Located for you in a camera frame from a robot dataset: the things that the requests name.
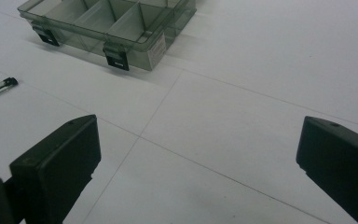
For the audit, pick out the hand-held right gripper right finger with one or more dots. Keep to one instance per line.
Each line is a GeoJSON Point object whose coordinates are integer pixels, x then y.
{"type": "Point", "coordinates": [341, 161]}

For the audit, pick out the clear grey compartment box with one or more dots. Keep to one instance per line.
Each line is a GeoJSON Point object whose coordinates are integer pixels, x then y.
{"type": "Point", "coordinates": [112, 25]}

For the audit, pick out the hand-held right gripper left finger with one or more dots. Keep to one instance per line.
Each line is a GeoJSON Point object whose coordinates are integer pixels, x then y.
{"type": "Point", "coordinates": [56, 165]}

